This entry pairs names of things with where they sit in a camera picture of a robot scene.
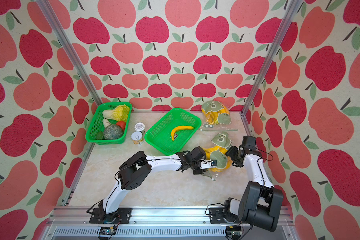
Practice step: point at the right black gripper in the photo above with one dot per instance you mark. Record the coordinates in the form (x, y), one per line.
(231, 153)

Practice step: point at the pull-tab tin can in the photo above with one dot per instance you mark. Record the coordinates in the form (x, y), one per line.
(137, 138)

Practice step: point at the left aluminium frame post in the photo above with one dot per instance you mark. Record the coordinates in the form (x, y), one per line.
(59, 31)

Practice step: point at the green netted melon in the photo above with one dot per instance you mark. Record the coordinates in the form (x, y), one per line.
(113, 132)

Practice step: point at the right aluminium frame post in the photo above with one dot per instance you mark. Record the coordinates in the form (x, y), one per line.
(291, 11)

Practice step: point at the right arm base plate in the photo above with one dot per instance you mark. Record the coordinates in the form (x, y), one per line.
(218, 215)

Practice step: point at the green basket with vegetables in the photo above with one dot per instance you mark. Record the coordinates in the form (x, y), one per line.
(96, 124)

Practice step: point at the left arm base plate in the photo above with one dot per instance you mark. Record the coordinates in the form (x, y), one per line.
(121, 216)

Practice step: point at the napa cabbage toy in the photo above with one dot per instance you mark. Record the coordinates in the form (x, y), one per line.
(120, 113)

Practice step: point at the zip bag of bananas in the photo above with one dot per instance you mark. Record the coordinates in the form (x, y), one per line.
(222, 142)
(218, 117)

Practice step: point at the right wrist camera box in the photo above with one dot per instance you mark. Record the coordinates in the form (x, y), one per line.
(249, 145)

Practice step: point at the front aluminium rail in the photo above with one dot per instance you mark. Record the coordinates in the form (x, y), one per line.
(159, 223)

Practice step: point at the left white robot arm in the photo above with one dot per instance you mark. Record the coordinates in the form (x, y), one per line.
(135, 170)

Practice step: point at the empty green plastic basket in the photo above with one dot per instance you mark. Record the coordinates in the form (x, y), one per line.
(159, 135)

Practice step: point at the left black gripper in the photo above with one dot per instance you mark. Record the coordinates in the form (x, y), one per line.
(200, 171)

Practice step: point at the aluminium frame post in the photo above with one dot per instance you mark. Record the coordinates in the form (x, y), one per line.
(291, 11)
(59, 31)

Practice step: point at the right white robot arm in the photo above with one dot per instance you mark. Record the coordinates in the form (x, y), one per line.
(261, 203)

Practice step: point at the white mushroom toy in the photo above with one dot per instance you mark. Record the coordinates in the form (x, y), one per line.
(106, 123)

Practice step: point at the green pepper toy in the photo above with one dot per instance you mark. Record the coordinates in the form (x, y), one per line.
(99, 136)

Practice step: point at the red tomato toy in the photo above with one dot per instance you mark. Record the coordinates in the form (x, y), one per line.
(121, 124)

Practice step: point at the white lidded cup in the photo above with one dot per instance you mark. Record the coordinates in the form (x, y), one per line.
(140, 127)

